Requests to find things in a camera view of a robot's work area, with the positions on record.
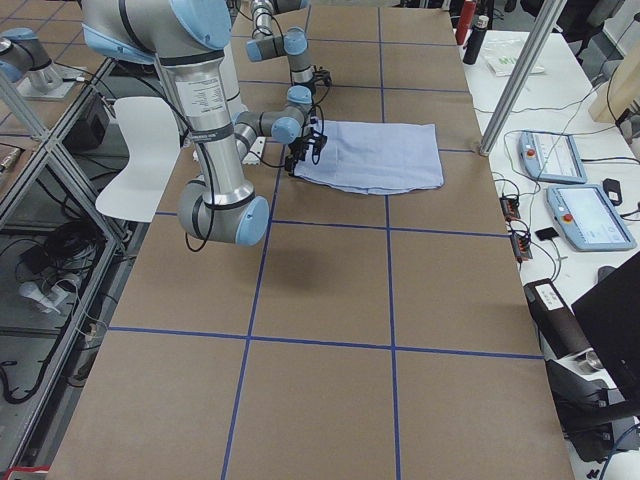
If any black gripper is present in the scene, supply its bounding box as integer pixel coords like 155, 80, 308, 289
284, 118, 328, 175
302, 69, 333, 95

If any light blue striped shirt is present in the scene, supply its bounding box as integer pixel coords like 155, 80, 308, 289
294, 120, 445, 195

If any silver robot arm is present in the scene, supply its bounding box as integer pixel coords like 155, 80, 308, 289
246, 0, 332, 94
81, 1, 331, 246

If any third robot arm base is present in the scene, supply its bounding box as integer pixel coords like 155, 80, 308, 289
1, 27, 86, 101

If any white curved chair seat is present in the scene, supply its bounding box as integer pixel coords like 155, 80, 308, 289
95, 96, 181, 223

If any red cylinder bottle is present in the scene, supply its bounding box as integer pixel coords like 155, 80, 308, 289
455, 0, 476, 46

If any black water bottle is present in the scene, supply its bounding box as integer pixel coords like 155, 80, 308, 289
462, 15, 489, 65

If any plastic bag green lettering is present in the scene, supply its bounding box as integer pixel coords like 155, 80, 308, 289
481, 39, 525, 77

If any brown paper table cover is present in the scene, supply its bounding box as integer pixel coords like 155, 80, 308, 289
49, 6, 573, 479

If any far teach pendant tablet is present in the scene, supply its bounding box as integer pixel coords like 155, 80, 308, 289
518, 130, 587, 184

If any teach pendant tablet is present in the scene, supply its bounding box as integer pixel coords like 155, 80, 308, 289
546, 184, 637, 252
518, 130, 587, 184

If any near teach pendant tablet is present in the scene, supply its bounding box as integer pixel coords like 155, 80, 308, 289
546, 184, 637, 252

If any black monitor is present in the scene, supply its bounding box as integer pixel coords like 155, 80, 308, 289
572, 255, 639, 400

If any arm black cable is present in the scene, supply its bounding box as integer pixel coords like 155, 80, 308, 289
239, 4, 286, 41
149, 54, 326, 252

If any white central pedestal column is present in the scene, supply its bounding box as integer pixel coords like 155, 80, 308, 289
191, 29, 266, 166

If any aluminium frame post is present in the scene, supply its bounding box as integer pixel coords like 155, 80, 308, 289
478, 0, 566, 157

